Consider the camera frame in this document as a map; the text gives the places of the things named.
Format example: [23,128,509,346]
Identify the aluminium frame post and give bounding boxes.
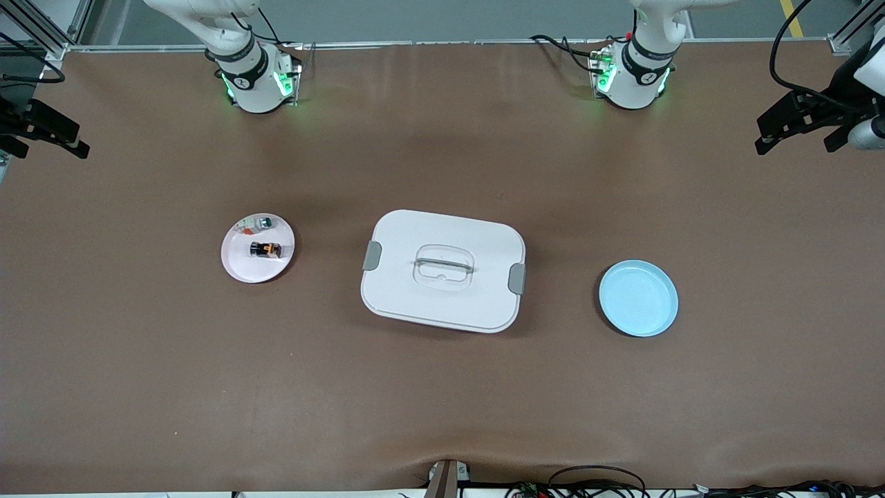
[0,0,91,60]
[828,0,885,56]

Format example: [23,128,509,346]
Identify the light blue round plate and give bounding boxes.
[598,259,680,338]

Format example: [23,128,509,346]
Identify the tangled black cable bundle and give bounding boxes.
[695,479,885,498]

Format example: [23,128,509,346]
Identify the camera mount post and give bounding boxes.
[423,459,472,498]

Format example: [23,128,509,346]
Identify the black arm base cables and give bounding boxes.
[530,33,611,74]

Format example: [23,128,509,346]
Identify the black looped cable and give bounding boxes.
[505,465,651,498]

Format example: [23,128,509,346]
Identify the pale round plate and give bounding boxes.
[221,212,297,284]

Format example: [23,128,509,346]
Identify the silver table edge rail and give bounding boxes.
[69,38,830,53]

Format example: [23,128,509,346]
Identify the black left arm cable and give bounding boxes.
[769,0,848,113]

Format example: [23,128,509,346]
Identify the white lidded storage box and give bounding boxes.
[360,209,527,334]

